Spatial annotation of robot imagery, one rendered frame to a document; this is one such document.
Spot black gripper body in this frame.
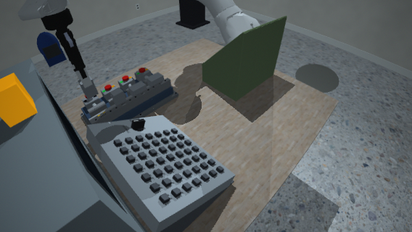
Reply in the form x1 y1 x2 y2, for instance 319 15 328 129
41 8 73 45

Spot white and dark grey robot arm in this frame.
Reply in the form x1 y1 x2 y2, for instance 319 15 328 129
18 0 260 45

